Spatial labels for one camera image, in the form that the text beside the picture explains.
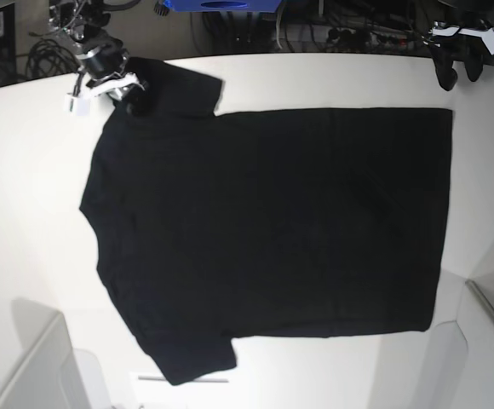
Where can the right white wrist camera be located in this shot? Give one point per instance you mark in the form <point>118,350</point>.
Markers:
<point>77,105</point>

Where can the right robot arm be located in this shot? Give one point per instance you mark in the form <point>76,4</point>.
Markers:
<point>81,22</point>

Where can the black T-shirt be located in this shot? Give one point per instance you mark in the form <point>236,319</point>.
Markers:
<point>325,222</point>

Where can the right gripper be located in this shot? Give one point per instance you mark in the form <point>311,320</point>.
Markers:
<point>105,61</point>

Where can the grey monitor edge left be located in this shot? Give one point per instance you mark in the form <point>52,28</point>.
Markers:
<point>47,374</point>

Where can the blue box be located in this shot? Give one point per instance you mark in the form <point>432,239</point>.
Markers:
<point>223,5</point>

